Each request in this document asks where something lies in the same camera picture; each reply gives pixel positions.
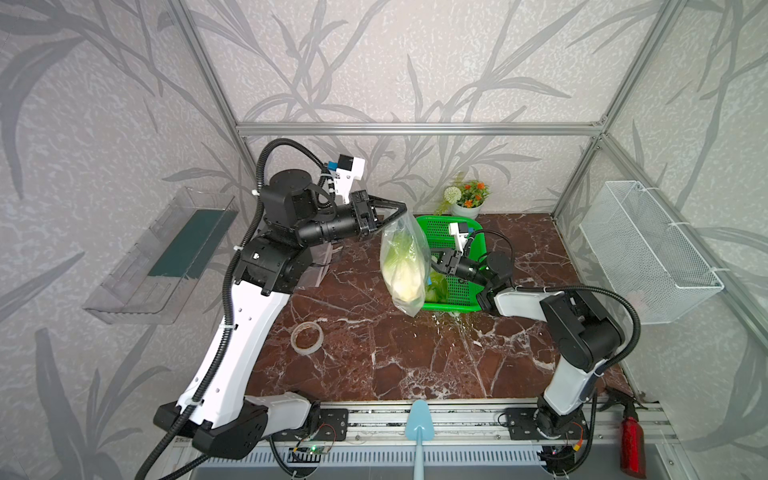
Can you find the light blue shovel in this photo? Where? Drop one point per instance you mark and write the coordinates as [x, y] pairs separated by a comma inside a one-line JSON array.
[[419, 428]]

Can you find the chinese cabbage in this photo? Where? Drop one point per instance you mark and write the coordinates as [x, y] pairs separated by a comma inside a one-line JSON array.
[[437, 288], [403, 268]]

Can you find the white wire basket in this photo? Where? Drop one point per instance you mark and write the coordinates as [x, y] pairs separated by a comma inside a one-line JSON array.
[[645, 255]]

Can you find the potted flower plant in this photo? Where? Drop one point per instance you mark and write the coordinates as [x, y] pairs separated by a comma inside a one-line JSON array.
[[463, 198]]

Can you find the green plastic basket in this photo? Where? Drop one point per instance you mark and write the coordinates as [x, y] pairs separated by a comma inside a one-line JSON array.
[[462, 290]]

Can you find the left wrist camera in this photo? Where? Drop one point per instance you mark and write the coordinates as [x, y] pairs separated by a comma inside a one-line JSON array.
[[345, 171]]

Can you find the clear tape roll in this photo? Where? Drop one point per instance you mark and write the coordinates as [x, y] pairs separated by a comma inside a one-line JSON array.
[[307, 338]]

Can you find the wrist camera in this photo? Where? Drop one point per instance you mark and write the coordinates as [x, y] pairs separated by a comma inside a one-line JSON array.
[[345, 171], [460, 232]]

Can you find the red object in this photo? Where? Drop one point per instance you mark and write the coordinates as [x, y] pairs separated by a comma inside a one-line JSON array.
[[632, 449]]

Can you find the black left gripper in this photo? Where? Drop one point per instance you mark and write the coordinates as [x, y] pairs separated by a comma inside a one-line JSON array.
[[363, 204]]

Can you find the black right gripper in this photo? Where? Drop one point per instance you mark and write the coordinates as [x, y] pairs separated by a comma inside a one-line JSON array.
[[448, 263]]

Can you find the aluminium frame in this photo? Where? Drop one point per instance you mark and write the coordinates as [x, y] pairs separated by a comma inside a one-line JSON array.
[[547, 101]]

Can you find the clear plastic wall shelf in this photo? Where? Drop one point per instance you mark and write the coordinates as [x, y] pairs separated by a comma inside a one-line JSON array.
[[155, 279]]

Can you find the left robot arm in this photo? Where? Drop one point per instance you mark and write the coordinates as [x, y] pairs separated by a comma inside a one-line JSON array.
[[301, 203]]

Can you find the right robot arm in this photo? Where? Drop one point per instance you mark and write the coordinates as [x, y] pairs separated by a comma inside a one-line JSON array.
[[592, 327]]

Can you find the circuit board with wires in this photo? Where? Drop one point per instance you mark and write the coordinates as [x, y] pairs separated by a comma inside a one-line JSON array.
[[313, 448]]

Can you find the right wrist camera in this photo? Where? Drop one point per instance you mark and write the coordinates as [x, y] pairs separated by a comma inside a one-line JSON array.
[[460, 232]]

